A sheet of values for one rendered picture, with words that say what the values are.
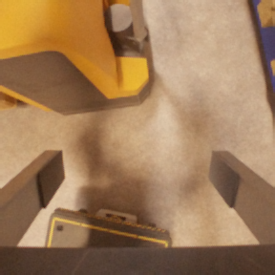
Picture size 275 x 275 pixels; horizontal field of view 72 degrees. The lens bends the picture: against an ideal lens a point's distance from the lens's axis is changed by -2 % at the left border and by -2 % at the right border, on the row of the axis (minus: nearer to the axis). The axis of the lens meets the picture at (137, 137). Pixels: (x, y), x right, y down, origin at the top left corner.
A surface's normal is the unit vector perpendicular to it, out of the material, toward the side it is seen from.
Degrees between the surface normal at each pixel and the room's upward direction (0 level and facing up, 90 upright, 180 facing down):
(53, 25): 45
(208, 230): 0
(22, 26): 0
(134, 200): 0
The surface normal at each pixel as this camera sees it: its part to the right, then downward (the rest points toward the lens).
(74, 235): -0.08, -0.11
